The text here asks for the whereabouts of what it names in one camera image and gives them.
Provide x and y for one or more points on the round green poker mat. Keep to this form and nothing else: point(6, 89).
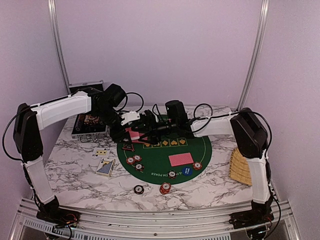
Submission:
point(156, 161)

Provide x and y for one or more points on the aluminium frame post right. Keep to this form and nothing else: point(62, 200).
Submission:
point(258, 43)

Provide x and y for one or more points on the card deck box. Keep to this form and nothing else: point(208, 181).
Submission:
point(105, 167)

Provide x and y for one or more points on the blue small blind button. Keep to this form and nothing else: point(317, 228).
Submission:
point(187, 171)

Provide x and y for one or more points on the aluminium frame post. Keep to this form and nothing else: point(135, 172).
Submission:
point(57, 41)
point(258, 43)

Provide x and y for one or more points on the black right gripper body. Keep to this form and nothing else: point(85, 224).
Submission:
point(160, 132)

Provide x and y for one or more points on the woven bamboo basket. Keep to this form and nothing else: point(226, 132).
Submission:
point(239, 169)

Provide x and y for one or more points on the red playing card deck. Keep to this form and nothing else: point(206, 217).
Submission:
point(134, 135)

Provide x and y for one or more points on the red five chip stack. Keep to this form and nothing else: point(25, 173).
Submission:
point(165, 188)

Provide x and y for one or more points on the aluminium poker case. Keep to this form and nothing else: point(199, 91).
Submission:
point(87, 128)

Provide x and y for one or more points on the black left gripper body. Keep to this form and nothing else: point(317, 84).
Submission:
point(108, 115)

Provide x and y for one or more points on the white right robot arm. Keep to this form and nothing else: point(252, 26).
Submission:
point(252, 139)

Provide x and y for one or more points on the face up card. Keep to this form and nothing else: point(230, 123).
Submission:
point(102, 152)

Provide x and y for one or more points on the triangular all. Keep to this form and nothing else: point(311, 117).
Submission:
point(128, 147)

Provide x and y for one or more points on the red chips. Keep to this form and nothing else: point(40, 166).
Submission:
point(197, 166)
point(133, 159)

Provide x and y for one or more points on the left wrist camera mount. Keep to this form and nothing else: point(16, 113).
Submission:
point(129, 117)

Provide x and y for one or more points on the aluminium front rail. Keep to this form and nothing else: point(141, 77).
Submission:
point(195, 224)

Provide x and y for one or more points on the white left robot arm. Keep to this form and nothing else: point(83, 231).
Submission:
point(31, 119)

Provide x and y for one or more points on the aluminium frame post left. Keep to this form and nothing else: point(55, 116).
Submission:
point(57, 41)

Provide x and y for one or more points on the dealt card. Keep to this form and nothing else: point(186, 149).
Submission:
point(180, 159)

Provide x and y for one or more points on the black hundred chip stack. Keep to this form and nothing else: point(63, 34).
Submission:
point(138, 189)

